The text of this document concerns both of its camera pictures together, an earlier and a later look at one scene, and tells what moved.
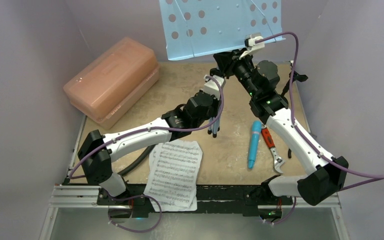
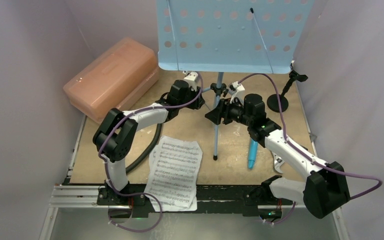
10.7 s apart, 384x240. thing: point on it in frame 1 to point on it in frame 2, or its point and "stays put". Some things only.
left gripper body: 218,97 to 191,95
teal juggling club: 256,130 stays put
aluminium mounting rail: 70,197 stays put
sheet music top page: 173,171 stays put
